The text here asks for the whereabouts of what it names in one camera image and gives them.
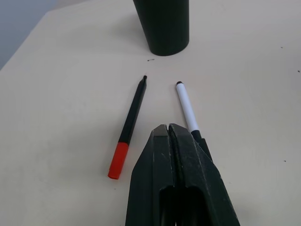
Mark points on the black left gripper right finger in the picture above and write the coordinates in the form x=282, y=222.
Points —
x=200, y=179

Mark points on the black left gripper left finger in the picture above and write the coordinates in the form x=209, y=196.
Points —
x=150, y=171

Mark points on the black pen with red cap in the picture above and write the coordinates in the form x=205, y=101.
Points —
x=129, y=127

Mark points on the white marker with black cap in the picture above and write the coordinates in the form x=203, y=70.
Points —
x=187, y=109

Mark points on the black cylindrical pen holder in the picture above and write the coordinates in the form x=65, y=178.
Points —
x=162, y=26

